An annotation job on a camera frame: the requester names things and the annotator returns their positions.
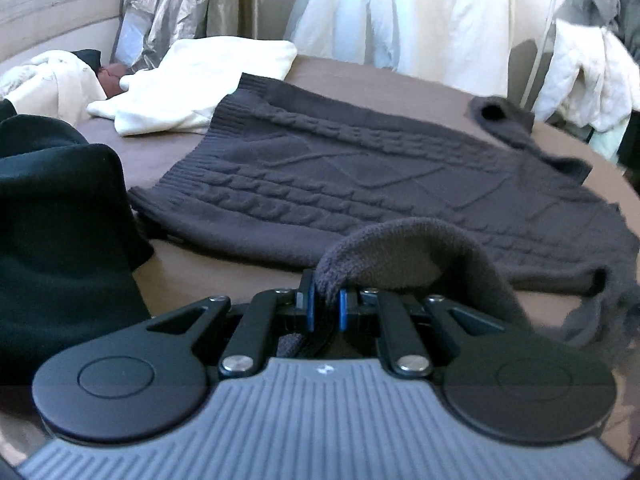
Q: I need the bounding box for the white hanging jacket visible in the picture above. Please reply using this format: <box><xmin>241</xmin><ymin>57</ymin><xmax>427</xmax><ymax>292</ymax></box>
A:
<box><xmin>289</xmin><ymin>0</ymin><xmax>517</xmax><ymax>97</ymax></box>

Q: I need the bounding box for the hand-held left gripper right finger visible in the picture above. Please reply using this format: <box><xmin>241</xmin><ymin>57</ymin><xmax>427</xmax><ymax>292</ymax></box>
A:
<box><xmin>339</xmin><ymin>285</ymin><xmax>507</xmax><ymax>380</ymax></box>

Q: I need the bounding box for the white clothes rack pole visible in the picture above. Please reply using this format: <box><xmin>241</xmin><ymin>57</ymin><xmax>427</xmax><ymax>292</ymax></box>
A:
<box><xmin>525</xmin><ymin>0</ymin><xmax>563</xmax><ymax>111</ymax></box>

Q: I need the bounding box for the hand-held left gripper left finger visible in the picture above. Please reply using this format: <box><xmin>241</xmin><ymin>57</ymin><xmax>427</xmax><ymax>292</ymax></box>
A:
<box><xmin>145</xmin><ymin>269</ymin><xmax>317</xmax><ymax>380</ymax></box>

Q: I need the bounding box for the white quilted garment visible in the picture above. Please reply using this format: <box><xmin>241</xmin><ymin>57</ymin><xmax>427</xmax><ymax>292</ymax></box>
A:
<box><xmin>532</xmin><ymin>19</ymin><xmax>640</xmax><ymax>132</ymax></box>

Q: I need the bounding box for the window frame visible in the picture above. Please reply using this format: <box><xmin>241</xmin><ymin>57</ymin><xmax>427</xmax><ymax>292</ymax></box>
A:
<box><xmin>0</xmin><ymin>0</ymin><xmax>126</xmax><ymax>58</ymax></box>

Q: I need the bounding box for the cream printed blanket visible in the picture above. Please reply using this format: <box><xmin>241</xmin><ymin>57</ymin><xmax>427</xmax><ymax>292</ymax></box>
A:
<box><xmin>0</xmin><ymin>50</ymin><xmax>108</xmax><ymax>116</ymax></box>

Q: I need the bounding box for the silver crinkled curtain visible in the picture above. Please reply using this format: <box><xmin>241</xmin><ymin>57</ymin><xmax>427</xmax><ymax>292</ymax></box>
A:
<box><xmin>111</xmin><ymin>0</ymin><xmax>212</xmax><ymax>70</ymax></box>

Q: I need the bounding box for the white folded cloth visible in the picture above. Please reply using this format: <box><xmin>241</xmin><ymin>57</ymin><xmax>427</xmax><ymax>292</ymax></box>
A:
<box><xmin>87</xmin><ymin>37</ymin><xmax>299</xmax><ymax>137</ymax></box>

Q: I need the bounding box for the dark grey knit sweater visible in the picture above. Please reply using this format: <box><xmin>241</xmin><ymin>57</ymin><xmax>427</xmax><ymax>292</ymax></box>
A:
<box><xmin>129</xmin><ymin>72</ymin><xmax>640</xmax><ymax>367</ymax></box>

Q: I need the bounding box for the black garment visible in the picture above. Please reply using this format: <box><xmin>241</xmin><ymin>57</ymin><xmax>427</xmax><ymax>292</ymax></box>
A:
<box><xmin>0</xmin><ymin>114</ymin><xmax>155</xmax><ymax>391</ymax></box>

